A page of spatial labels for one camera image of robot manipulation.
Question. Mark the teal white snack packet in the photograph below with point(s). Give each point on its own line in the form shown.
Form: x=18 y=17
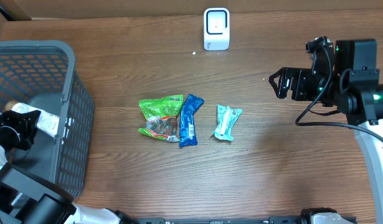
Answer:
x=226 y=119

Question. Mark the white tube gold cap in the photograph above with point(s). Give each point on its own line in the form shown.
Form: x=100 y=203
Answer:
x=47 y=122

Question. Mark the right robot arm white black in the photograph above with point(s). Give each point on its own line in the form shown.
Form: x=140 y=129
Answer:
x=343 y=75

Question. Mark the grey plastic mesh basket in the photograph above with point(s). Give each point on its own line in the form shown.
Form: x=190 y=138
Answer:
x=42 y=74

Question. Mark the black rail at table edge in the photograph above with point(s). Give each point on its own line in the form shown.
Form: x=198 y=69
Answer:
x=321 y=215

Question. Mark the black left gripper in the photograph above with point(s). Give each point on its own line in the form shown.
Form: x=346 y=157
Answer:
x=27 y=122

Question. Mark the blue snack bar wrapper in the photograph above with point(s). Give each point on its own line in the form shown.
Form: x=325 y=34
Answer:
x=187 y=131

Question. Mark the green candy bag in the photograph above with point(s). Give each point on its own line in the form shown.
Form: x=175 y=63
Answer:
x=161 y=117

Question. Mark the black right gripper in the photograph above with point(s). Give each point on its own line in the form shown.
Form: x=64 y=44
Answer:
x=299 y=76

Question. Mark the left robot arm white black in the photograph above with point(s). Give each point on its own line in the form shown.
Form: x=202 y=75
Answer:
x=28 y=198

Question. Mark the white barcode scanner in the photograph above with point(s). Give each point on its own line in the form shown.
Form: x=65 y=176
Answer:
x=216 y=29

